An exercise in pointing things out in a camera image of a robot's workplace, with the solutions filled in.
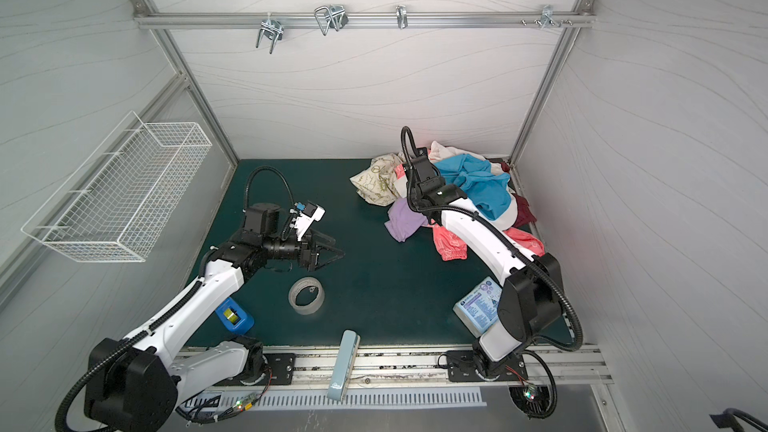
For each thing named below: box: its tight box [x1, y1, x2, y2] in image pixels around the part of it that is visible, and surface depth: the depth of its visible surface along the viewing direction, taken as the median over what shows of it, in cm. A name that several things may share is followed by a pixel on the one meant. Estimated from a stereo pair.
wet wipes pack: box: [452, 276, 503, 338], surface depth 80 cm
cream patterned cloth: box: [350, 153, 404, 207], surface depth 102 cm
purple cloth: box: [384, 197, 428, 243], surface depth 102 cm
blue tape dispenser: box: [215, 296, 255, 335], surface depth 79 cm
